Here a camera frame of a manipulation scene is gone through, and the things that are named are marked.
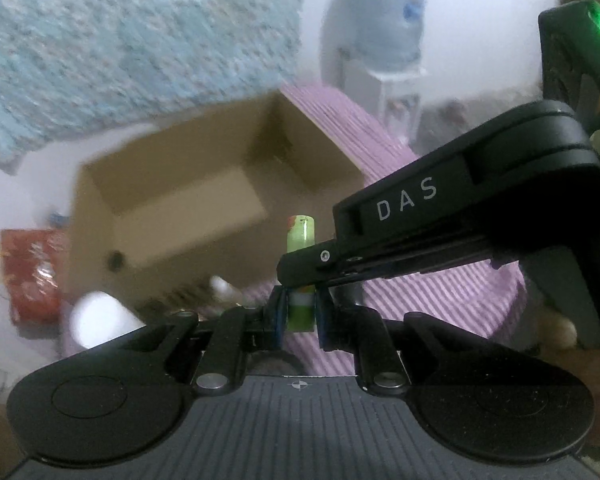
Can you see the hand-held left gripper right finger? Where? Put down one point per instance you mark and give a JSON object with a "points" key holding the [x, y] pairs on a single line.
{"points": [[323, 322]]}

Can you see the red gift bag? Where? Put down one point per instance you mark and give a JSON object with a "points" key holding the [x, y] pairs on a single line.
{"points": [[32, 275]]}

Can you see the blue floral cloth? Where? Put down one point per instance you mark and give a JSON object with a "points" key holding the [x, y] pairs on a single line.
{"points": [[130, 45]]}

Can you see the white pill bottle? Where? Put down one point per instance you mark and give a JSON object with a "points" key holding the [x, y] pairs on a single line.
{"points": [[102, 322]]}

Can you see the blue water jug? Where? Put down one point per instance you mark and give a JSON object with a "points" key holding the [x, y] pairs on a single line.
{"points": [[387, 20]]}

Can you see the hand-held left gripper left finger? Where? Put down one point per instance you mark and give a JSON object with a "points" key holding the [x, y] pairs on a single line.
{"points": [[279, 321]]}

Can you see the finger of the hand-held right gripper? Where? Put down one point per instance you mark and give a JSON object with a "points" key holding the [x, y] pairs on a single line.
{"points": [[310, 267]]}

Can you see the purple checked tablecloth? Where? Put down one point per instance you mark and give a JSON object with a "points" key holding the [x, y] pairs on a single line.
{"points": [[430, 305]]}

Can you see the white water dispenser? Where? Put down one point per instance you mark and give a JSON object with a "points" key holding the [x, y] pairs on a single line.
{"points": [[395, 95]]}

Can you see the brown cardboard box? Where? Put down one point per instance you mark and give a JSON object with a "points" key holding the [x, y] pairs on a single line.
{"points": [[180, 200]]}

